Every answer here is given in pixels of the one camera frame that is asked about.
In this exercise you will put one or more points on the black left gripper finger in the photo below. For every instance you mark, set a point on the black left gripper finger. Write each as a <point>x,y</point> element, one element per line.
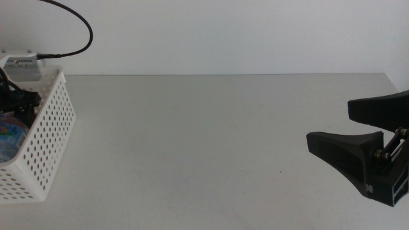
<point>30,102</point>

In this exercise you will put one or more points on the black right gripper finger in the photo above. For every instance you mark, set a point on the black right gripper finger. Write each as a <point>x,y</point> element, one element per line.
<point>380,110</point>
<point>345,150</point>

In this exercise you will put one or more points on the clear water bottle blue cap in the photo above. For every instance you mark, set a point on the clear water bottle blue cap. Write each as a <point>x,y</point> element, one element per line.
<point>9,140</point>

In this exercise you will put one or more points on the white perforated plastic basket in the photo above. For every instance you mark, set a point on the white perforated plastic basket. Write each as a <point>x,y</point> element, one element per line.
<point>48,134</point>

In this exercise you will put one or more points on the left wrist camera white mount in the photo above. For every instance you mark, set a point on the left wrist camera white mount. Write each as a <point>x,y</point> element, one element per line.
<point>20,60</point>

